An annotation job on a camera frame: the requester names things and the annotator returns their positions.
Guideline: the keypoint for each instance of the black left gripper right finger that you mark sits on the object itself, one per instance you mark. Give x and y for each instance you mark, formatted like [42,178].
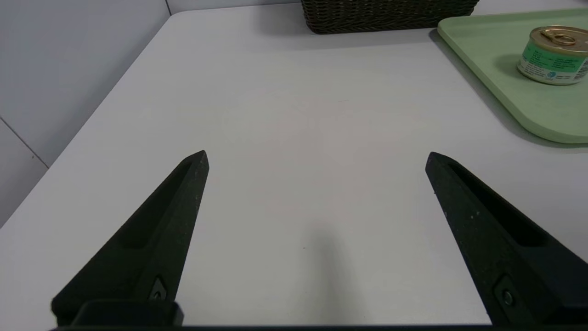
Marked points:
[496,248]

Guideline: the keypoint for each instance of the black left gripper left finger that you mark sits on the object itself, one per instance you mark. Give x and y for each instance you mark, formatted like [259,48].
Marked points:
[151,243]

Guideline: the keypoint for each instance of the tin can with green label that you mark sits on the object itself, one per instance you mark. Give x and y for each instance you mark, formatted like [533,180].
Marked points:
[551,57]

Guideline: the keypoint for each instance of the dark brown wicker basket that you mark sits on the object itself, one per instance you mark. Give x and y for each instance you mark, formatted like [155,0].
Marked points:
[390,16]

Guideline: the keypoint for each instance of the light green plastic tray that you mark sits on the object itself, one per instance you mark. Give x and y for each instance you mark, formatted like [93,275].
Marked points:
[496,59]

